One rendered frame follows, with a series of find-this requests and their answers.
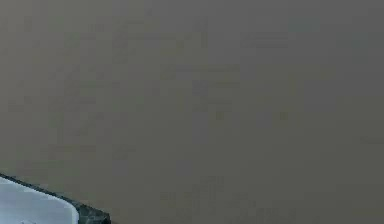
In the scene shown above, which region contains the dark stone countertop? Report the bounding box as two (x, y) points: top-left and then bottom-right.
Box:
(0, 171), (112, 224)

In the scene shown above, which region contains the white sink basin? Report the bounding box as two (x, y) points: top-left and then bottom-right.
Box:
(0, 176), (80, 224)

